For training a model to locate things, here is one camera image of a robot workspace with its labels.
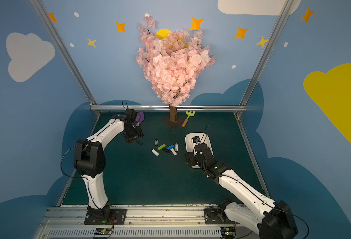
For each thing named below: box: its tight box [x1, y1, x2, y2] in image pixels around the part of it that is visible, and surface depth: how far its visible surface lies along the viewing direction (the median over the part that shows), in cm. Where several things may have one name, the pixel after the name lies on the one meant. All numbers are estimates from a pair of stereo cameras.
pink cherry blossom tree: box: [136, 15, 216, 123], surface depth 75 cm
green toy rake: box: [181, 110, 195, 128], surface depth 125 cm
